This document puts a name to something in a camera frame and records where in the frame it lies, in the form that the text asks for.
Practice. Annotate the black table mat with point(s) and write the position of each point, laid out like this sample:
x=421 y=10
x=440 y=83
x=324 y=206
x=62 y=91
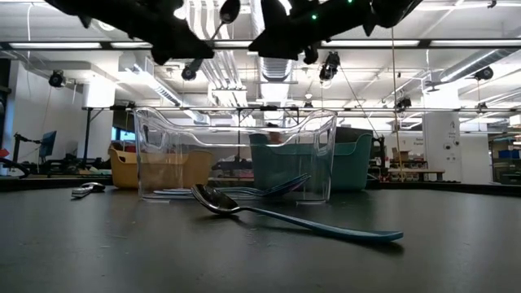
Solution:
x=122 y=252

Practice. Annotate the white pillar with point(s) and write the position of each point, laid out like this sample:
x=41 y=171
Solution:
x=443 y=146

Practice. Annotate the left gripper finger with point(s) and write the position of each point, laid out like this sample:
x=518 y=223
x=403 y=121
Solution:
x=183 y=42

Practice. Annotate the black ceiling-mounted camera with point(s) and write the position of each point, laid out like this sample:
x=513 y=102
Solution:
x=57 y=78
x=329 y=67
x=188 y=74
x=484 y=73

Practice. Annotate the yellow plastic bin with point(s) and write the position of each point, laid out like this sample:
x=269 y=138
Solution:
x=122 y=171

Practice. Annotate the background robot station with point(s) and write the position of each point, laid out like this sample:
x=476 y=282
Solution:
x=49 y=146

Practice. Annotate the teal plastic bin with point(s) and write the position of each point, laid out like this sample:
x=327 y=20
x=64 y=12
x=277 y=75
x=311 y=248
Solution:
x=354 y=167

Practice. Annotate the clear plastic bin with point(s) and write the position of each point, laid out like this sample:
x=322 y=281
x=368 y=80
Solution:
x=146 y=163

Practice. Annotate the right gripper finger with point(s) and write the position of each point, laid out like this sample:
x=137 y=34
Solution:
x=277 y=46

